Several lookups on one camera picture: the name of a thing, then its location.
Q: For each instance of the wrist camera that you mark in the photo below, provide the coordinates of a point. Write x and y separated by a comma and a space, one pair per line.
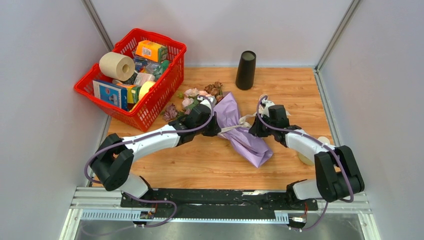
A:
264, 105
208, 101

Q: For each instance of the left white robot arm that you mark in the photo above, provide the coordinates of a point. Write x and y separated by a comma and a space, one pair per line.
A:
113, 160

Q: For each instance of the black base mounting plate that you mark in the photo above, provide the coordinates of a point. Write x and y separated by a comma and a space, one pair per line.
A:
219, 203

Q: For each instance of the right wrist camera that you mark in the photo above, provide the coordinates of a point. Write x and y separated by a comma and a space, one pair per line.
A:
264, 105

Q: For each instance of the orange and green box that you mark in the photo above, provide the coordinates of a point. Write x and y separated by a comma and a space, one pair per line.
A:
152, 51

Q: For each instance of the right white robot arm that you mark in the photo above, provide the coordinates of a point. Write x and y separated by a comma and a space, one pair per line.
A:
337, 175

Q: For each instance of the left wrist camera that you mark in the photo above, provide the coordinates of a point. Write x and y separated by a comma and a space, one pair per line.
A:
208, 101

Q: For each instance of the purple flower bouquet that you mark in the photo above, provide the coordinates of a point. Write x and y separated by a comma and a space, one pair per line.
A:
252, 148

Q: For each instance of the aluminium frame rail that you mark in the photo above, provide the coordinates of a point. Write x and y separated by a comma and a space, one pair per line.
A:
97, 203

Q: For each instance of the blue and white box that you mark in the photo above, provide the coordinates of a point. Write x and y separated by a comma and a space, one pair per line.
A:
113, 94

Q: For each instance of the beige toilet paper roll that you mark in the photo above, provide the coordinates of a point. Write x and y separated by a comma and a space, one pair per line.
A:
117, 66

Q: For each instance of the green and yellow box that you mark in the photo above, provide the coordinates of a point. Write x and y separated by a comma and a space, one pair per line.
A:
133, 92

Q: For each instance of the black tapered vase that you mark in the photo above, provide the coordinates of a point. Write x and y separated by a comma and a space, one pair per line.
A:
246, 70

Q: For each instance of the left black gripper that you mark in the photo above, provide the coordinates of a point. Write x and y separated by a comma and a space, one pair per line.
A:
215, 128

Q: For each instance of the pink wrapped packet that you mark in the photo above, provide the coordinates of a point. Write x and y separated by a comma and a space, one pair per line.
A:
141, 78

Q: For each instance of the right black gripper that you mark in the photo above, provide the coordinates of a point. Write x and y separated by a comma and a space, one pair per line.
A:
255, 129

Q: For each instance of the cream ribbon with gold print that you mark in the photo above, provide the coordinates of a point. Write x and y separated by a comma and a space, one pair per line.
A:
229, 115

